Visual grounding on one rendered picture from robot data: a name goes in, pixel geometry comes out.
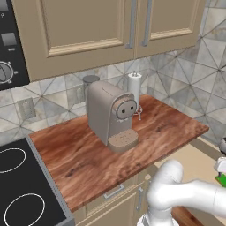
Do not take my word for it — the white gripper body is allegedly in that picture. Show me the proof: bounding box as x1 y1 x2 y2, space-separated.
214 156 226 175

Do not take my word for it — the green sponge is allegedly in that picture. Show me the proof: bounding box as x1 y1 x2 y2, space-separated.
215 174 226 185

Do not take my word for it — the beige drawer front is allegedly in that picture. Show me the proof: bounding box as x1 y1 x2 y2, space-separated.
84 172 149 214

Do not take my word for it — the white paper towel roll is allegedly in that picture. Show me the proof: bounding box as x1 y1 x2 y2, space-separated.
126 70 144 122

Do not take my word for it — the beige base cupboard door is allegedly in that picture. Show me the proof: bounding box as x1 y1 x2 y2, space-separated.
75 188 139 226

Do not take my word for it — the grey coffee machine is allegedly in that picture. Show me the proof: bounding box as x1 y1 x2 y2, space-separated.
85 80 140 154

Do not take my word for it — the narrow beige cupboard door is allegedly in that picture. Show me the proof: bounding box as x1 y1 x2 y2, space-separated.
133 0 207 60

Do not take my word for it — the grey round canister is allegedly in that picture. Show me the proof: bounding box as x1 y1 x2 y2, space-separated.
81 74 102 102

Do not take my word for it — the wide beige cupboard door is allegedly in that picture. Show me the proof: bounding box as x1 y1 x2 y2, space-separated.
11 0 137 83

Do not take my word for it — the black hob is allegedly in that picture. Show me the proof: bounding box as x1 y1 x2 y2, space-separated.
0 136 76 226

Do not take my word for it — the black microwave oven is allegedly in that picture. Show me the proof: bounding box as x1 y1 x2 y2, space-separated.
0 0 31 91

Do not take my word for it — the grey base cupboard handle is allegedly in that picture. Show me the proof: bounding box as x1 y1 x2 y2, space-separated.
135 186 145 212

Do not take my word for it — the grey drawer handle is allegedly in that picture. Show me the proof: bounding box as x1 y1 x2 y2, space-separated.
102 183 125 200

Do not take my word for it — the grey cupboard door handle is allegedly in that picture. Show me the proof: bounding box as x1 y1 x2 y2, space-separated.
140 0 154 48
125 0 138 50

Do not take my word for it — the grey wall socket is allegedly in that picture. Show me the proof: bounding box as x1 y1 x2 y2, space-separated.
17 96 37 120

